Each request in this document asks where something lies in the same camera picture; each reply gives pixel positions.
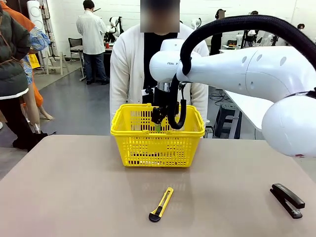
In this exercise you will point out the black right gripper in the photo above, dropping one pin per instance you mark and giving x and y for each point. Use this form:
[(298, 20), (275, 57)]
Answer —
[(161, 98)]

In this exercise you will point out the person's left forearm white sleeve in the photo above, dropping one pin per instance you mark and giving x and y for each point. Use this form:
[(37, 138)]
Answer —
[(200, 98)]

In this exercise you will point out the person's right forearm white sleeve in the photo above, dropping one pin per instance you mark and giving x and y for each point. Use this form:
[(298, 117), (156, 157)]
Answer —
[(117, 103)]

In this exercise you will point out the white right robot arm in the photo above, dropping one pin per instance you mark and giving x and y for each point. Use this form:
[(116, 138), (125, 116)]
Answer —
[(247, 71)]

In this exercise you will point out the yellow plastic shopping basket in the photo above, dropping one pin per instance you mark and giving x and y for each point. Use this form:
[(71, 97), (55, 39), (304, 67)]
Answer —
[(155, 148)]

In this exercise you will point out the person in white cardigan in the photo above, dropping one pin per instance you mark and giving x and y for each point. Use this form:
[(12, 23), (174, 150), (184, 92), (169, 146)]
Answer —
[(126, 74)]

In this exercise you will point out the person in black clothes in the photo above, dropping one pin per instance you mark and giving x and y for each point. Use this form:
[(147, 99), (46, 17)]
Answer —
[(217, 42)]

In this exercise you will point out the seated person with mask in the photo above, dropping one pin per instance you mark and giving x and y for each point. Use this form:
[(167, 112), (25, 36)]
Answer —
[(301, 26)]

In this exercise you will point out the black plastic stool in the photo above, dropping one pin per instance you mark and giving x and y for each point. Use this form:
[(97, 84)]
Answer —
[(227, 116)]

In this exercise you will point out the yellow black utility knife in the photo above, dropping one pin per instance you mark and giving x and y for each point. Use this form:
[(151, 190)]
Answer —
[(161, 203)]

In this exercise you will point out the large white table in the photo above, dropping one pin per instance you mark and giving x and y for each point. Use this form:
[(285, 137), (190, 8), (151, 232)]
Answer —
[(247, 108)]

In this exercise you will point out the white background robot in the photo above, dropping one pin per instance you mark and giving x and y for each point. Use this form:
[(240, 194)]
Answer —
[(114, 27)]

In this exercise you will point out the man in white shirt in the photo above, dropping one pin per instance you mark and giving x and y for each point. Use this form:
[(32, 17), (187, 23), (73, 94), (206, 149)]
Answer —
[(91, 34)]

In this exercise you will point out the black office chair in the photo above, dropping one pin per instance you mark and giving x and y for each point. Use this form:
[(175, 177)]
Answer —
[(73, 48)]

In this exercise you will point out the white wooden stand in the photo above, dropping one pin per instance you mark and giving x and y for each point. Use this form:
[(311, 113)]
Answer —
[(58, 61)]

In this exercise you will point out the orange garment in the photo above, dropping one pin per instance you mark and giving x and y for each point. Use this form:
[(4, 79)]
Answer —
[(37, 95)]

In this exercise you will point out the yellow hanging bag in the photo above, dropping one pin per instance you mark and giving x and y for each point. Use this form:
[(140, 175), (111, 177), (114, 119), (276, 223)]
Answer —
[(34, 61)]

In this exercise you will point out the blue patterned garment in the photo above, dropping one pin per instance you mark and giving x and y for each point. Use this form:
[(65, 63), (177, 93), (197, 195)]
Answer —
[(39, 39)]

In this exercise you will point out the black stapler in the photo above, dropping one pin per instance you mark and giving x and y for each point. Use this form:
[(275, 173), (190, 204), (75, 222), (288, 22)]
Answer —
[(287, 197)]

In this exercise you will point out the dark green jacket mannequin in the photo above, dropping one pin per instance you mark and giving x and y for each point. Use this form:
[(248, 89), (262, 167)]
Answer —
[(12, 54)]

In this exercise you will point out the white tall cylinder appliance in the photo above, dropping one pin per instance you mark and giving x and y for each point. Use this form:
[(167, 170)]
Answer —
[(35, 13)]

